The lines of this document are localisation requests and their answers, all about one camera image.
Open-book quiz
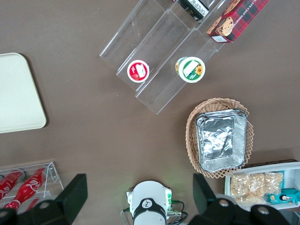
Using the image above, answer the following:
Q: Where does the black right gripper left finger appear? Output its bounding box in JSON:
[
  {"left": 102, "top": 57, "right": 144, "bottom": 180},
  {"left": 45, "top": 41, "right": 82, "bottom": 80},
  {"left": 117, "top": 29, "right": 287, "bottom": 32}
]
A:
[{"left": 16, "top": 173, "right": 88, "bottom": 225}]

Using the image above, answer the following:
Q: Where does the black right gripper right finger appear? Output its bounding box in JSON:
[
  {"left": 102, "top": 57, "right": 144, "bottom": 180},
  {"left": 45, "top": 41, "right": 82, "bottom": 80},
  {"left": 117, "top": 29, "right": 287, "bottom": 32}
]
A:
[{"left": 187, "top": 173, "right": 249, "bottom": 225}]

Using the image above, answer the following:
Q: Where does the aluminium foil tray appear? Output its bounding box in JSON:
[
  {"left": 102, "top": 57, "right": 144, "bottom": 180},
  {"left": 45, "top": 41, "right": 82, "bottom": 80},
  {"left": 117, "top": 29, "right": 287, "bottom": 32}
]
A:
[{"left": 195, "top": 108, "right": 247, "bottom": 173}]

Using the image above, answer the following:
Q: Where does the light wicker basket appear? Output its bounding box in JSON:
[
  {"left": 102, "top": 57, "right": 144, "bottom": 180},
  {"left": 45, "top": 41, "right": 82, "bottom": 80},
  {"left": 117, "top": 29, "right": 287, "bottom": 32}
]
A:
[{"left": 185, "top": 97, "right": 255, "bottom": 179}]

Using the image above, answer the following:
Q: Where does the beige plastic tray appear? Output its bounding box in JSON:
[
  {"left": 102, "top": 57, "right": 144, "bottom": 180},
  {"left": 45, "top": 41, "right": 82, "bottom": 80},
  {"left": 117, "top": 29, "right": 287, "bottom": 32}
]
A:
[{"left": 0, "top": 52, "right": 47, "bottom": 134}]

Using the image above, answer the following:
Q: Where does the clear acrylic bottle rack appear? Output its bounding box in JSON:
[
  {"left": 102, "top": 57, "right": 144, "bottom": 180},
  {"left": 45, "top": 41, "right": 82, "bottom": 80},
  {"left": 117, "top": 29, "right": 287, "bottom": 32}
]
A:
[{"left": 0, "top": 161, "right": 64, "bottom": 208}]

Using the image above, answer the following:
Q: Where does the clear bag of crackers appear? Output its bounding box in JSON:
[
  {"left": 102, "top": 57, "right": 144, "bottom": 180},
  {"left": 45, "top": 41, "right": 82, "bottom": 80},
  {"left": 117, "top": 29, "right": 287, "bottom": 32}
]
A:
[
  {"left": 230, "top": 173, "right": 251, "bottom": 204},
  {"left": 248, "top": 173, "right": 266, "bottom": 199},
  {"left": 264, "top": 172, "right": 285, "bottom": 195}
]

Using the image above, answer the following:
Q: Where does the red cola bottle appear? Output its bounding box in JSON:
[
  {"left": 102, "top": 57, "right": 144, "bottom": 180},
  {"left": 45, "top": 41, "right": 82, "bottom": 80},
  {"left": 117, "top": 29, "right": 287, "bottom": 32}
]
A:
[
  {"left": 5, "top": 167, "right": 47, "bottom": 210},
  {"left": 0, "top": 173, "right": 16, "bottom": 201}
]

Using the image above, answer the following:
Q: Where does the teal snack packet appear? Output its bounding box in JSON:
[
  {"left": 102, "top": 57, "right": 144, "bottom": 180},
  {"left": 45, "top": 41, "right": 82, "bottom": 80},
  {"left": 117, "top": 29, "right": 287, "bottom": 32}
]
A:
[{"left": 267, "top": 188, "right": 300, "bottom": 205}]

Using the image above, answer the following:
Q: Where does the white plastic bin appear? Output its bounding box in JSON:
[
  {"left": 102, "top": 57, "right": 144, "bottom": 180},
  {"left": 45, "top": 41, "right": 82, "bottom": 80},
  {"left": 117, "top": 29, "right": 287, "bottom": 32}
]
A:
[{"left": 224, "top": 161, "right": 300, "bottom": 210}]

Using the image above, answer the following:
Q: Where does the green sunflower lid cup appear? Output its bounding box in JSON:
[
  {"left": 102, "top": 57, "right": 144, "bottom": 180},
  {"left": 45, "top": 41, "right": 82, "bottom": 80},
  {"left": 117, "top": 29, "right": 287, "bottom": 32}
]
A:
[{"left": 175, "top": 56, "right": 206, "bottom": 83}]

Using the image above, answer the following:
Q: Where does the red lid yogurt cup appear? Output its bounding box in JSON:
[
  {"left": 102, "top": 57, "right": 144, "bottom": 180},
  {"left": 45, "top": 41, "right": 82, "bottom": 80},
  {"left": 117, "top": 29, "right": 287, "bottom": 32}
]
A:
[{"left": 127, "top": 59, "right": 150, "bottom": 83}]

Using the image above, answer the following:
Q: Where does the clear acrylic stepped shelf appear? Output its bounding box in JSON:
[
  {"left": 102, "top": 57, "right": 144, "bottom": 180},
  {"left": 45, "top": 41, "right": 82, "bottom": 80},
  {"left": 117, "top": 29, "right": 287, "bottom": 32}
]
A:
[{"left": 98, "top": 0, "right": 225, "bottom": 115}]

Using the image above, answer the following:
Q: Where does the red tartan cookie box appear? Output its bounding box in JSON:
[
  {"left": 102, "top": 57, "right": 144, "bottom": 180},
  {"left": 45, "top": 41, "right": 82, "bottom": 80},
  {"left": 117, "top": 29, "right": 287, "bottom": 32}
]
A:
[{"left": 206, "top": 0, "right": 270, "bottom": 44}]

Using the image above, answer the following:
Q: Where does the small black box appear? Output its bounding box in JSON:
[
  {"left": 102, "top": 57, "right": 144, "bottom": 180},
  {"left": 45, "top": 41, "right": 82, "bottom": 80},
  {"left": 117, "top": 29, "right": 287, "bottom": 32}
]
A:
[{"left": 178, "top": 0, "right": 210, "bottom": 22}]

